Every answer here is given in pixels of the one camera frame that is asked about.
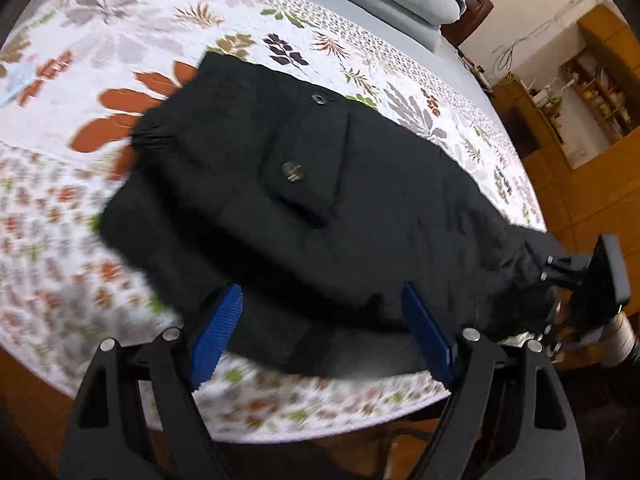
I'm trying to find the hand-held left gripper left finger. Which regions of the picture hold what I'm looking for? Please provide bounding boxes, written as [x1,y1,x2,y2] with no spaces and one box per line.
[59,282,244,480]

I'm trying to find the hanging wall cables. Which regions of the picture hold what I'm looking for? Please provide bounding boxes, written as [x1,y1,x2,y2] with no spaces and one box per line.
[492,35,532,77]

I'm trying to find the wooden desk unit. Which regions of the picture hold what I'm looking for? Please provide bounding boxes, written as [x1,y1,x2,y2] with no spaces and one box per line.
[492,4,640,241]

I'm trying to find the person's right forearm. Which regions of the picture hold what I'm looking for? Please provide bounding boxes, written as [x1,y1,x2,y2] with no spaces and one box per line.
[599,310,640,368]

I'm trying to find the black pants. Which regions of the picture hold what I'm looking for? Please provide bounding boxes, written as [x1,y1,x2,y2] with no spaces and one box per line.
[100,52,568,378]

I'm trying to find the floral quilted blanket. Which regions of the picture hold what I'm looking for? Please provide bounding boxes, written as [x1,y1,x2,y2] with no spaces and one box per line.
[0,0,546,443]

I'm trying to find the grey-blue bed sheet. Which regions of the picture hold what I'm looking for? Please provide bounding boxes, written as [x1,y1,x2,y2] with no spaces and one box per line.
[260,0,508,128]

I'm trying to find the wooden wall shelf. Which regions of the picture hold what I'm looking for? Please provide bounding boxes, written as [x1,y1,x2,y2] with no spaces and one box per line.
[560,45,640,137]

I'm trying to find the dark wooden headboard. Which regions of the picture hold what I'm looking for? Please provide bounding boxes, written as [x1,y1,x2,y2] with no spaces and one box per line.
[442,0,496,50]

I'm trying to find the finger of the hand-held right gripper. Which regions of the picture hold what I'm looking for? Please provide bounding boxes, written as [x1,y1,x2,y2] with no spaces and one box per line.
[541,255,593,289]
[542,305,574,362]

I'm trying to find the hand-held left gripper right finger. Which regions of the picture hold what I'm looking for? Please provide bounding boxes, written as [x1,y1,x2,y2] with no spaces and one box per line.
[400,281,586,480]

